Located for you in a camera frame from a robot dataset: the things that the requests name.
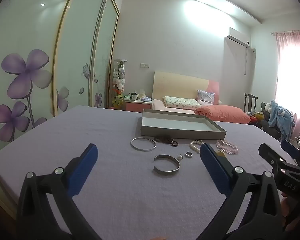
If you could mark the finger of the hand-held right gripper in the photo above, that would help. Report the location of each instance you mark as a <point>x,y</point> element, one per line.
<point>271,153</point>
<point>291,148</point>

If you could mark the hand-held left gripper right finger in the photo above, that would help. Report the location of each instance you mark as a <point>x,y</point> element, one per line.
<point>212,165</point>

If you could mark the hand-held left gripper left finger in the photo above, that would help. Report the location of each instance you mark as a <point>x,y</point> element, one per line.
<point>83,170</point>

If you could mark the grey cardboard tray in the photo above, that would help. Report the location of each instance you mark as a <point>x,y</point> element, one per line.
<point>182,126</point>

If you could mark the thin silver bangle with clasp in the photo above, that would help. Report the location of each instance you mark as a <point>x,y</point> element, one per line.
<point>153,143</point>

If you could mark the person's right hand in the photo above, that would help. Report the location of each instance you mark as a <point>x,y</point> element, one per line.
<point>285,205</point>

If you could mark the blue plush garment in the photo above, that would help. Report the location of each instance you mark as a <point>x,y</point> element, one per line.
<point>280,115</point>

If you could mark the coral folded quilt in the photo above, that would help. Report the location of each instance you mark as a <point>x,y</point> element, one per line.
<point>222,112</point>

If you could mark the dark wooden chair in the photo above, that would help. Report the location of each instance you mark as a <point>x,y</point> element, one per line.
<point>250,102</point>

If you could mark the pink curtain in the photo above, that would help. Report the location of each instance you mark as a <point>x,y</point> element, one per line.
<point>292,80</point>

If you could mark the light purple pillow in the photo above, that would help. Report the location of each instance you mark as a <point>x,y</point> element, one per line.
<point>205,96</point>

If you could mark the floral white pillow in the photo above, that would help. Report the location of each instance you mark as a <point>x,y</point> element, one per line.
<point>180,102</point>

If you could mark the pink bed mattress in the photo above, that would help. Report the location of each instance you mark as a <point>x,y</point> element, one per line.
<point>160,106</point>

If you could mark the pink nightstand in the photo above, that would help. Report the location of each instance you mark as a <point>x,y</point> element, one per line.
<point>135,105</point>

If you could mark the beige and pink headboard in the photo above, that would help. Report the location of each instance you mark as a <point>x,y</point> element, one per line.
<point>177,85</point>

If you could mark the clear tube of plush toys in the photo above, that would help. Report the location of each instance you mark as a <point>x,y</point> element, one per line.
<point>118,82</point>

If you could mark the tissue box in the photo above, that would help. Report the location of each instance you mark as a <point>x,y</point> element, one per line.
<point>141,95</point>

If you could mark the white air conditioner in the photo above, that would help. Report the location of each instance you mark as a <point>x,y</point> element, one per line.
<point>237,41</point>

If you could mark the flower print sliding wardrobe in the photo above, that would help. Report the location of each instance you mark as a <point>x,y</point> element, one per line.
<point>40,55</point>

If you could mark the white wall socket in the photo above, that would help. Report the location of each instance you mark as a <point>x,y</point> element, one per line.
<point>145,65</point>

